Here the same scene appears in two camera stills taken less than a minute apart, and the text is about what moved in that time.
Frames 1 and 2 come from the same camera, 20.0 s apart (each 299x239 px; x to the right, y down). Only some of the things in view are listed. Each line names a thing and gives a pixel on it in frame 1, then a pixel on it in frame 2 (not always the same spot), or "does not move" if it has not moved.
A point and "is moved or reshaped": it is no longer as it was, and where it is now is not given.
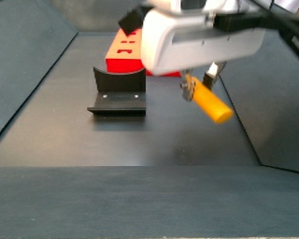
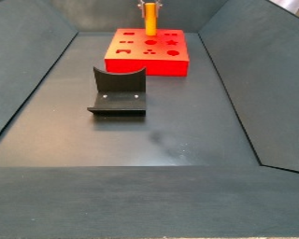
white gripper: x=180 y=40 → x=140 y=7
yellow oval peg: x=210 y=103 is moved or reshaped
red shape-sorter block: x=123 y=58 does not move
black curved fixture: x=121 y=94 does not move
